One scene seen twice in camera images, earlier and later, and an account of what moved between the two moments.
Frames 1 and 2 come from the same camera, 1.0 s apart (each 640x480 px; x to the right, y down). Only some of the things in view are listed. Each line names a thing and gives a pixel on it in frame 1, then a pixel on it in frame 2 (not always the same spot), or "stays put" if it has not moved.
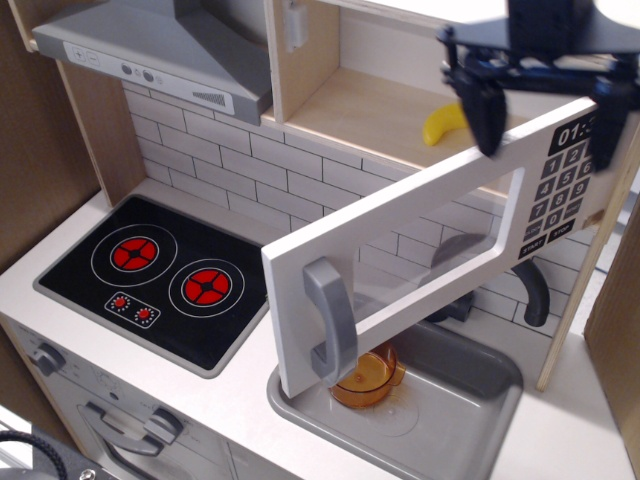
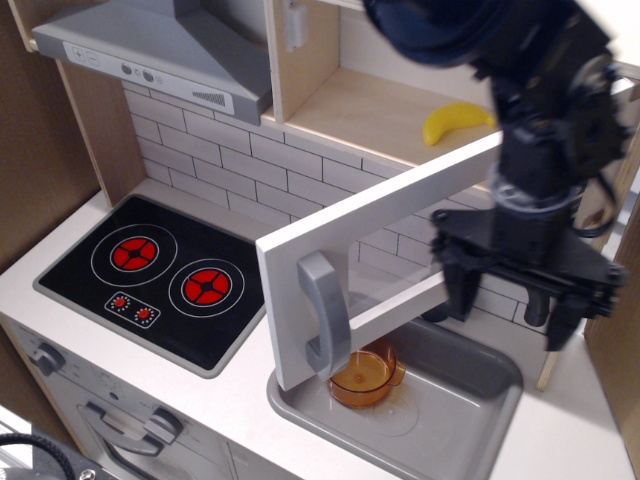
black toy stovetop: [180, 282] stays put
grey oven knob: [49, 359] stays put
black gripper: [546, 44] → [528, 239]
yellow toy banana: [441, 120] stays put
